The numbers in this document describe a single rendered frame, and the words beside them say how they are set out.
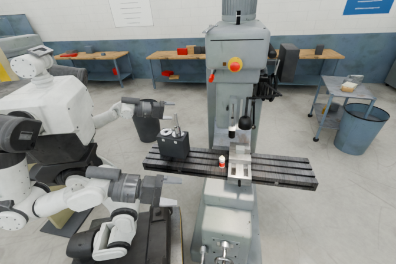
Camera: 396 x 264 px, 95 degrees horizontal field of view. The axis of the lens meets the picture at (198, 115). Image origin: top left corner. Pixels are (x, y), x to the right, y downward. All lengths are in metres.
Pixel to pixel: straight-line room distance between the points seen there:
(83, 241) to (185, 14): 4.95
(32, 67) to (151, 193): 0.54
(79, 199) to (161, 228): 1.01
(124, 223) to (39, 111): 0.72
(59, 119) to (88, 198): 0.28
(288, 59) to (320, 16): 4.27
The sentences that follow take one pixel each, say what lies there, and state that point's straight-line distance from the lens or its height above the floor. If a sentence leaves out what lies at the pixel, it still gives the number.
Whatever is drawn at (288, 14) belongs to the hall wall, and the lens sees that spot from 5.33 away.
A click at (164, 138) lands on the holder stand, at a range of 1.40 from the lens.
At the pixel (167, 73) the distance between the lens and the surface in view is 5.45.
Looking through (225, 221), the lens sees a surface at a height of 0.76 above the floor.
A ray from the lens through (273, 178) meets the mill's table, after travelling 1.39.
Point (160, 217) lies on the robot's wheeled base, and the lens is 1.62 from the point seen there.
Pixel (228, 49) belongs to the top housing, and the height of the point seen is 1.82.
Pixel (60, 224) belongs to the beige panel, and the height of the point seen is 0.09.
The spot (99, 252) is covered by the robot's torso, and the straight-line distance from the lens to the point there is 1.51.
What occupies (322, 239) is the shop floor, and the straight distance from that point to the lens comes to 2.42.
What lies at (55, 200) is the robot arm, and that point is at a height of 1.49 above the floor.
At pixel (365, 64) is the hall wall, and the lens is 6.24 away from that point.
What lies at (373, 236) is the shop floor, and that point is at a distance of 2.69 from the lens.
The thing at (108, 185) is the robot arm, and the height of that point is 1.53.
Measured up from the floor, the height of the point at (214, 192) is 0.88.
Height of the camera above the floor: 1.99
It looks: 32 degrees down
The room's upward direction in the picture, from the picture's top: 4 degrees counter-clockwise
